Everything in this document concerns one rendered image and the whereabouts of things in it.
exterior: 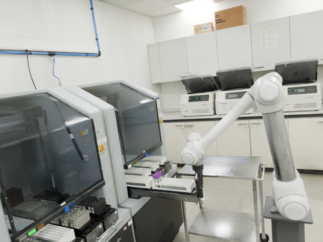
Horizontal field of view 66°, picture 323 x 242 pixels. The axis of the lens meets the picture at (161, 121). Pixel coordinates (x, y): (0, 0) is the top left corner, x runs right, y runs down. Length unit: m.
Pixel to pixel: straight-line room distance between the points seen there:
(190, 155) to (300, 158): 2.76
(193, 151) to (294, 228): 0.77
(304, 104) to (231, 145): 1.15
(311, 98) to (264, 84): 2.57
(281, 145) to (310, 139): 2.54
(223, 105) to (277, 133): 2.59
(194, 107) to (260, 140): 1.11
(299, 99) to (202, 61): 1.56
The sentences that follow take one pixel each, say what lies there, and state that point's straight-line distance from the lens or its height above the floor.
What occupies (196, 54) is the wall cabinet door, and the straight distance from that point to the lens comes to 4.28.
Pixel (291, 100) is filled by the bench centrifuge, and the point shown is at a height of 1.06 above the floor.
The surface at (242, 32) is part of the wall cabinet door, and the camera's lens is 4.14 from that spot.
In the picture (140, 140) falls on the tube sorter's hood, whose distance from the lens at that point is 2.04.
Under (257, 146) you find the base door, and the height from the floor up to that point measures 0.41.
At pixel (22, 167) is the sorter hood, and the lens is 1.30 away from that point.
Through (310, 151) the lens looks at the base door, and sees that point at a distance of 3.99.
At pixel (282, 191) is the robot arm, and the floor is 0.94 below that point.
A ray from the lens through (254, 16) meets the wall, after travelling 4.49.
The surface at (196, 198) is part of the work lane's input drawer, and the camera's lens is 1.75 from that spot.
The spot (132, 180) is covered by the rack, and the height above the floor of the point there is 0.86.
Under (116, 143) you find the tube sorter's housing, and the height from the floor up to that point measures 1.18.
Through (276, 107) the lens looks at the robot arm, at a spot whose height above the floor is 1.38.
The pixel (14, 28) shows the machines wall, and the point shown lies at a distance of 2.77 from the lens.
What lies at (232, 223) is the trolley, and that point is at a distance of 2.41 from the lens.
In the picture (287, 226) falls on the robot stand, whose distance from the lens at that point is 1.79.
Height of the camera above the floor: 1.60
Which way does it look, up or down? 10 degrees down
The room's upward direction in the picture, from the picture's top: 7 degrees counter-clockwise
